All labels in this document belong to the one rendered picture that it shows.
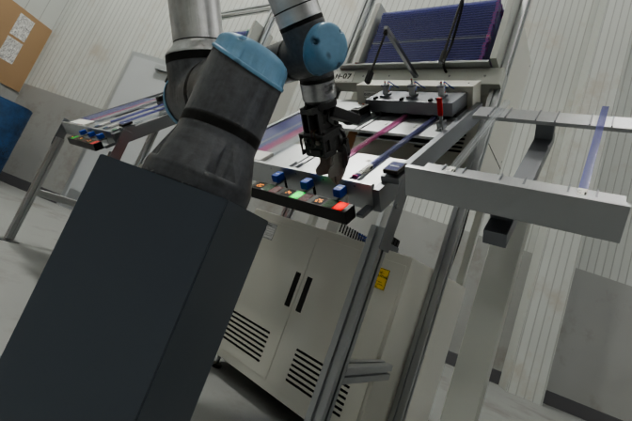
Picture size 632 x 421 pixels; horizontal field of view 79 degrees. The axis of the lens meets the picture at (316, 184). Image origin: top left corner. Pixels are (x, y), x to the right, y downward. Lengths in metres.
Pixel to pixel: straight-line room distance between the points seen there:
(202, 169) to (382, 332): 0.84
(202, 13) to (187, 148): 0.27
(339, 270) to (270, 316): 0.31
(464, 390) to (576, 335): 3.73
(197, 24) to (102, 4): 5.92
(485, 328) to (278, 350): 0.73
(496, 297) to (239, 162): 0.60
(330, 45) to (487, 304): 0.60
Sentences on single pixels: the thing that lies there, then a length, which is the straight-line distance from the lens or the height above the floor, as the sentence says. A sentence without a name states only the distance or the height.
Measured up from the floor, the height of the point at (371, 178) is 0.76.
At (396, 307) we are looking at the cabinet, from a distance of 1.19.
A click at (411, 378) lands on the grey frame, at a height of 0.27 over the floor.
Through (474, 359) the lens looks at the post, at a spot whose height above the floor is 0.44.
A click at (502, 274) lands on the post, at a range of 0.90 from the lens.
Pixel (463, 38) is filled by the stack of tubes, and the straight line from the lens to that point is 1.67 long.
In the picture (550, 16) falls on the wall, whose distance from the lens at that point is 5.51.
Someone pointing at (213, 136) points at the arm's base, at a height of 0.62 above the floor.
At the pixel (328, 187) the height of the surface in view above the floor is 0.70.
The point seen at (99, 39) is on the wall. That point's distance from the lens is 6.29.
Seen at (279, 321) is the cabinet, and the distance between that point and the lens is 1.40.
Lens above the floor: 0.53
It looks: 10 degrees up
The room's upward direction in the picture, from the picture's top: 21 degrees clockwise
